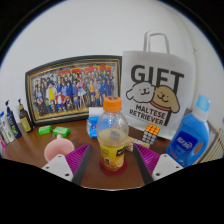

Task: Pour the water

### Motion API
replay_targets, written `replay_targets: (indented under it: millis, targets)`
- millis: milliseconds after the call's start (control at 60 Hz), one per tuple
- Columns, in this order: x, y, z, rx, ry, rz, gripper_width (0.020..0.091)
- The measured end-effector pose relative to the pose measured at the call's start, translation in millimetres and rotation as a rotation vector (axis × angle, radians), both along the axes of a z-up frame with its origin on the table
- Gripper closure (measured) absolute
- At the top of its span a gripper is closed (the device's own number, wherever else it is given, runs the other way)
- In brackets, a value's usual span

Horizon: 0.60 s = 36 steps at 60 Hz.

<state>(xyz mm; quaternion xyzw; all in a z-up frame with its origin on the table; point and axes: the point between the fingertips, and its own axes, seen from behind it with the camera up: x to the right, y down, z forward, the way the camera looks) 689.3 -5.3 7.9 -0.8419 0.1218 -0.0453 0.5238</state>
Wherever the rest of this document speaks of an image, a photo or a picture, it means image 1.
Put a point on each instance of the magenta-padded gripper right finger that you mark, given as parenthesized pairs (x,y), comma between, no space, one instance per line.
(164,166)

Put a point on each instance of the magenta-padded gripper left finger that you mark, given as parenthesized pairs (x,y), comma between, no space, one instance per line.
(59,165)

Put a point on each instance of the orange juice bottle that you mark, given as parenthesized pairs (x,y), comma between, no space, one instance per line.
(112,140)

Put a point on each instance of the pink mug with yellow spots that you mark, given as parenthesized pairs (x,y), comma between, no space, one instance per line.
(58,148)

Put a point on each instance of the colourful puzzle cube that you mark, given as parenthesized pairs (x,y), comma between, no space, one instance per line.
(150,135)

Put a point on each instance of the blue detergent bottle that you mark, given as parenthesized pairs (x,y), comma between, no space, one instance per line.
(188,138)

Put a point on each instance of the blue tissue pack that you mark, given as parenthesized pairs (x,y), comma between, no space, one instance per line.
(92,126)

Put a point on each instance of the white radiator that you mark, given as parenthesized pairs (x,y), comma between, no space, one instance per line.
(215,148)

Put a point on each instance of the brown pump bottle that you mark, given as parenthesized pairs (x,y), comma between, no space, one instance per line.
(25,121)

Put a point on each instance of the dark blue pump bottle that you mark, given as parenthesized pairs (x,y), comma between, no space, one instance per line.
(13,125)

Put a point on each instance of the white bottle with blue cap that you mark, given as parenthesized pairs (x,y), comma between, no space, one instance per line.
(4,130)

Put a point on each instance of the framed group picture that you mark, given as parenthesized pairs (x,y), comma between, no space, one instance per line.
(71,88)

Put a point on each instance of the white paper gift bag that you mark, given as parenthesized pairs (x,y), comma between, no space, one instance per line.
(156,73)

